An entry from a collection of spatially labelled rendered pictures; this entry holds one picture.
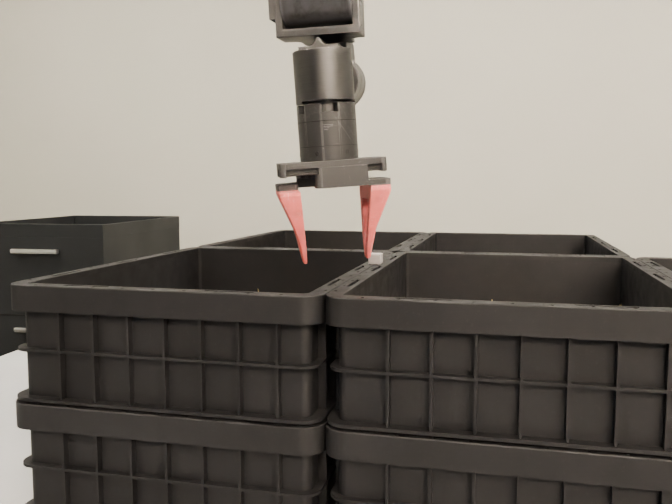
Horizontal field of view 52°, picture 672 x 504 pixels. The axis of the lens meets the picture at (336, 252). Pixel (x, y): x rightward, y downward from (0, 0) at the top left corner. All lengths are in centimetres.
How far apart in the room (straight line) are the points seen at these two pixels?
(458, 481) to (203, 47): 392
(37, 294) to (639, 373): 51
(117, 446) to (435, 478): 29
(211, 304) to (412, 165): 347
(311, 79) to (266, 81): 355
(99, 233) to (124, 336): 161
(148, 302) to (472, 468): 30
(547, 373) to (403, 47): 361
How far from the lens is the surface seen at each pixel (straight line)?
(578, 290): 93
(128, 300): 63
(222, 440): 62
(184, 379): 63
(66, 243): 230
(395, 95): 406
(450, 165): 402
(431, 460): 58
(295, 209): 65
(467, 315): 54
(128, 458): 68
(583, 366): 56
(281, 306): 57
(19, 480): 86
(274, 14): 69
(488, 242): 132
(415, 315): 54
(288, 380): 59
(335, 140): 66
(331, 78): 66
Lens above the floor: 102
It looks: 5 degrees down
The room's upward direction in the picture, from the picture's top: straight up
